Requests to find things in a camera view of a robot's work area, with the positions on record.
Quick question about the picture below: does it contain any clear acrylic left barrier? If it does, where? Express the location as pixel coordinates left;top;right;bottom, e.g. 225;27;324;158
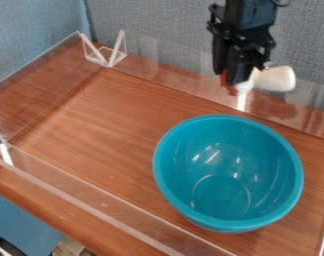
0;33;100;140

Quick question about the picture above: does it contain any clear acrylic back barrier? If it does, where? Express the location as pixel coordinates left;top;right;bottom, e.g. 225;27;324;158
111;32;324;138

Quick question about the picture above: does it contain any clear acrylic front barrier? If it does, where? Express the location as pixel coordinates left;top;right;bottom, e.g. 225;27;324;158
0;134;235;256

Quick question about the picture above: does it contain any black cable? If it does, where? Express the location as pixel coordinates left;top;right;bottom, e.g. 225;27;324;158
270;0;291;8

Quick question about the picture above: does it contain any clear acrylic barrier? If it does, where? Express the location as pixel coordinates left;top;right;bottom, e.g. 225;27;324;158
0;33;100;140
0;134;235;256
111;32;324;138

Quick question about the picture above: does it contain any plush brown white mushroom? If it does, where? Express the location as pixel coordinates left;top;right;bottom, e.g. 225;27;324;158
219;65;295;95

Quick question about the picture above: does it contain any blue plastic bowl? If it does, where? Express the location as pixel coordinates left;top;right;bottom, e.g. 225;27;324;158
152;114;303;234

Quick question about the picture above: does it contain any clear acrylic corner bracket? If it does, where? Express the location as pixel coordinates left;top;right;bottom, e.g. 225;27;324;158
78;30;128;68

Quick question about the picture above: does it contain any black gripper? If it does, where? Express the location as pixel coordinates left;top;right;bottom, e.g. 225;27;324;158
207;0;277;85

